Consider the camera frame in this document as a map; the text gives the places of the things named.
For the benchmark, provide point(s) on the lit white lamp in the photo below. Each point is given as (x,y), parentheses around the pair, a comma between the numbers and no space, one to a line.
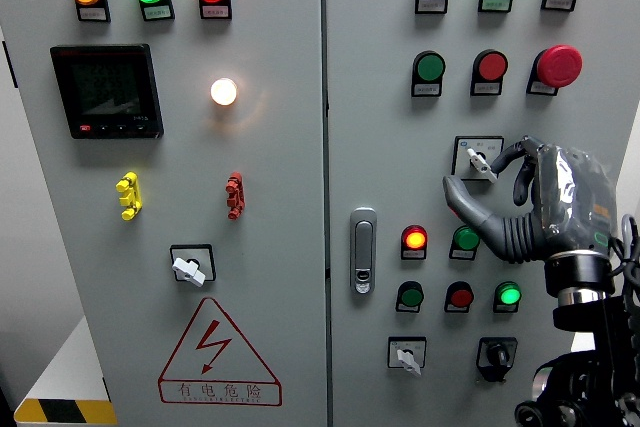
(223,91)

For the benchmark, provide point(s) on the grey door with display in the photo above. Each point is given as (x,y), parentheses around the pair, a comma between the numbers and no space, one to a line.
(280,172)

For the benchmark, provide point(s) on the large red stop button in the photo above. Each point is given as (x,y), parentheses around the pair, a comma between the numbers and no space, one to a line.
(559,65)

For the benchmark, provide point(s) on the black door hinge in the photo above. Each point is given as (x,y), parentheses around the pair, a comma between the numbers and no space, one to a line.
(106,388)
(10,64)

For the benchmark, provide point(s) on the silver door lock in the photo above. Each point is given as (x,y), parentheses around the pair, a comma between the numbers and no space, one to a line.
(363,247)

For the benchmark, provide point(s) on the black and yellow striped tape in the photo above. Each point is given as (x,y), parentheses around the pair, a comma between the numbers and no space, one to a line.
(64,411)

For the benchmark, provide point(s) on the small red push button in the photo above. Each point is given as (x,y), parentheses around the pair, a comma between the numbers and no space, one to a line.
(461,297)

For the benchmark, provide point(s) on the small lit red lamp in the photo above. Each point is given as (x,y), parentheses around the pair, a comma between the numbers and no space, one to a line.
(414,238)

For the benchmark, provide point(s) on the black display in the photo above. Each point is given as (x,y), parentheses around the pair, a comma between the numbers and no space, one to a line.
(106,92)

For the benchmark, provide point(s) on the small green push button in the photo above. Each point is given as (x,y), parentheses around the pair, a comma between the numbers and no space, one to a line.
(411,297)
(465,239)

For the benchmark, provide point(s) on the red warning triangle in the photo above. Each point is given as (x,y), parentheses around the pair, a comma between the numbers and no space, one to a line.
(211,342)

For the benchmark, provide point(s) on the grey door with lock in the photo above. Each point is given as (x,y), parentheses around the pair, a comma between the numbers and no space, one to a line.
(380,147)

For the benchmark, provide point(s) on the small lit green lamp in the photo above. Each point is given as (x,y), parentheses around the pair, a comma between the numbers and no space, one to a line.
(508,294)

